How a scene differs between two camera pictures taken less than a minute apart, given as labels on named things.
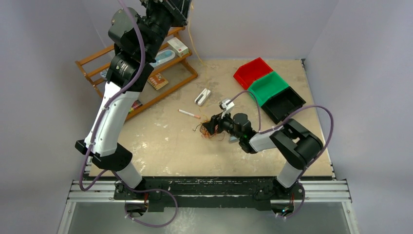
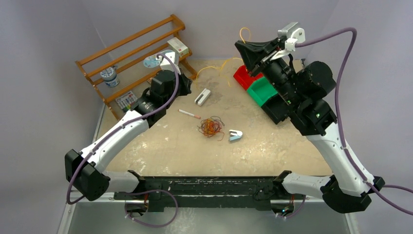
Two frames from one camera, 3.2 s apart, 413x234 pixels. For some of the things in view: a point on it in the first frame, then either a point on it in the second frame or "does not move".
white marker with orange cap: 196,116 does not move
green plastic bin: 267,87 does not move
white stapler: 202,96 does not move
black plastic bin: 279,107 does not move
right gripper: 215,120 to 251,52
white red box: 178,47 does not move
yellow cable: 190,36 to 229,59
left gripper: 177,9 to 186,83
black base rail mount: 250,192 does not move
